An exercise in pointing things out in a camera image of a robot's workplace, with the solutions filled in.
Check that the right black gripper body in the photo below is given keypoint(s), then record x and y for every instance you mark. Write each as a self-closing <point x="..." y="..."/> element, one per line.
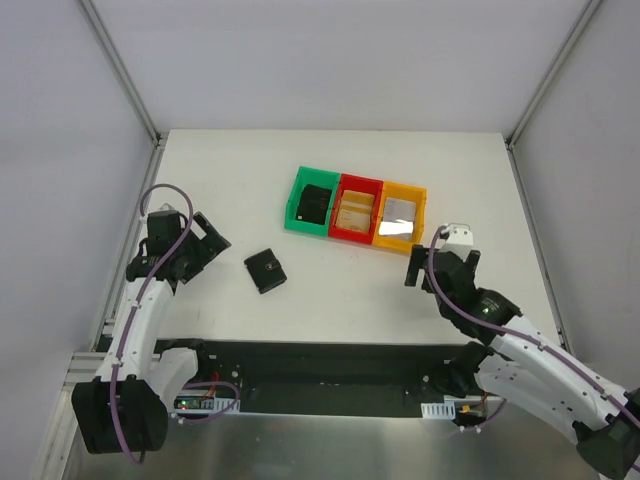
<point x="415" y="266"/>

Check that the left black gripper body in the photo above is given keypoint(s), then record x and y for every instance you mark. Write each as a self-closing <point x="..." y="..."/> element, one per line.
<point x="209" y="236"/>

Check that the black leather card holder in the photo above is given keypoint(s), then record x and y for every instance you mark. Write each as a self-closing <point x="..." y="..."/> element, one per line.
<point x="265" y="270"/>

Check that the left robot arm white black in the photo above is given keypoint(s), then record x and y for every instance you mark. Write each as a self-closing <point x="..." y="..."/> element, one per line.
<point x="126" y="406"/>

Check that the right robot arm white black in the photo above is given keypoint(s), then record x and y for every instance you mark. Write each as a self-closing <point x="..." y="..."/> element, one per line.
<point x="511" y="358"/>

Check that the white cards in yellow bin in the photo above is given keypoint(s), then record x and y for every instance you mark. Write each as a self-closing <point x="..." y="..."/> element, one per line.
<point x="398" y="219"/>

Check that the gold cards in red bin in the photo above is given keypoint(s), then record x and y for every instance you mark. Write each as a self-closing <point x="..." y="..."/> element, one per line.
<point x="355" y="211"/>

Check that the black cards in green bin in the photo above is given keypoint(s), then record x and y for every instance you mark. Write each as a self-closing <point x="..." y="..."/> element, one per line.
<point x="313" y="204"/>

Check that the yellow plastic bin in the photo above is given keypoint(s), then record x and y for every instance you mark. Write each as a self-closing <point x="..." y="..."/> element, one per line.
<point x="418" y="195"/>

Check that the red plastic bin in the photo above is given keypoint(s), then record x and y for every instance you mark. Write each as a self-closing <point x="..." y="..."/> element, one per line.
<point x="360" y="184"/>

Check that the green plastic bin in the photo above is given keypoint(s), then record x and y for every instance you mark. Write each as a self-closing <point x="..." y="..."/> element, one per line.
<point x="307" y="175"/>

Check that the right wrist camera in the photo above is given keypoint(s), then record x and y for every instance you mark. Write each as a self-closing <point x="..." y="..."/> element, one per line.
<point x="458" y="239"/>

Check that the left aluminium frame post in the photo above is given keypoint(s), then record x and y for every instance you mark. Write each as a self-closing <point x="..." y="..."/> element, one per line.
<point x="119" y="69"/>

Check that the aluminium frame post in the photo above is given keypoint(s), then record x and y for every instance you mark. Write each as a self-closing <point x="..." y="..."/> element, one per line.
<point x="576" y="32"/>
<point x="119" y="69"/>

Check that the right aluminium table rail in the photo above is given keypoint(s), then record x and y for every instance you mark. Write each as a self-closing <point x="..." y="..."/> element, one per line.
<point x="528" y="212"/>

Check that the aluminium table rail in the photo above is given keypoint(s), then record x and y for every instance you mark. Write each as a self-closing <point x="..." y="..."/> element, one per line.
<point x="107" y="308"/>
<point x="528" y="212"/>

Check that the left aluminium table rail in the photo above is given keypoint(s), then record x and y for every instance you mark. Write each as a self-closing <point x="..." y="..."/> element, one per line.
<point x="107" y="308"/>

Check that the right white cable duct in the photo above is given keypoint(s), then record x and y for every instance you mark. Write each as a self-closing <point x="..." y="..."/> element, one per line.
<point x="439" y="411"/>

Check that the white cable duct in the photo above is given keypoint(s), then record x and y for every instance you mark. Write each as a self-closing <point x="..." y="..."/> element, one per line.
<point x="439" y="411"/>
<point x="193" y="405"/>

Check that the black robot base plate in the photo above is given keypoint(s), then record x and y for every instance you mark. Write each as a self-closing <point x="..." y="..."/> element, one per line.
<point x="320" y="379"/>

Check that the left white cable duct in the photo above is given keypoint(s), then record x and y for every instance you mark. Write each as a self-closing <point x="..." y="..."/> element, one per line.
<point x="193" y="405"/>

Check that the right aluminium frame post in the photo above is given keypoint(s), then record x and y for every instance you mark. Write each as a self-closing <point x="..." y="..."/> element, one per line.
<point x="576" y="32"/>

